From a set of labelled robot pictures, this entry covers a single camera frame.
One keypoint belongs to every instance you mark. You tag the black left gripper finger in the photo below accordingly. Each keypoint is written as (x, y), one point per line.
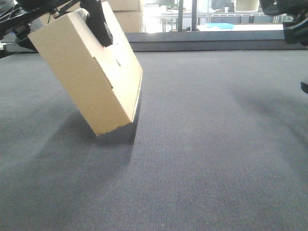
(96, 21)

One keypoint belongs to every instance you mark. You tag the light blue tray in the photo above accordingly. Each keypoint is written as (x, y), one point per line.
(220, 26)

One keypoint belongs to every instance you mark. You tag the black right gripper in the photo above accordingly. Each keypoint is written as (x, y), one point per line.
(296, 30)

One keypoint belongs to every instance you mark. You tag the brown cardboard package box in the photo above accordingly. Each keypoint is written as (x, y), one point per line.
(103, 82)

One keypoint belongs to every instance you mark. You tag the orange black scanner gun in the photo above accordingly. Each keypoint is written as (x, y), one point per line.
(304, 87)

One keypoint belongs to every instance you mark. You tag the large cardboard box black print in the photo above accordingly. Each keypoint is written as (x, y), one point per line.
(130, 21)

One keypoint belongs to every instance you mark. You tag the beige open box background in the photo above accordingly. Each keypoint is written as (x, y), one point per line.
(246, 5)

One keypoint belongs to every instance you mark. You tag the dark grey raised ledge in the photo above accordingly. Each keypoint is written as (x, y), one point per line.
(210, 41)

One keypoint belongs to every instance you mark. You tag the upper stacked cardboard box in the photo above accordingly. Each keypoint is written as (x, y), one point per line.
(125, 5)

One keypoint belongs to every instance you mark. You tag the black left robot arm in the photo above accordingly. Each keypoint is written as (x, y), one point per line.
(18, 18)

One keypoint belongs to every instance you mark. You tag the white metal shelving rack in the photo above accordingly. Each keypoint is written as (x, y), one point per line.
(168, 22)

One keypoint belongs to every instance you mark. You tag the black vertical post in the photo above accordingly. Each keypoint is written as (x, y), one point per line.
(180, 15)
(194, 15)

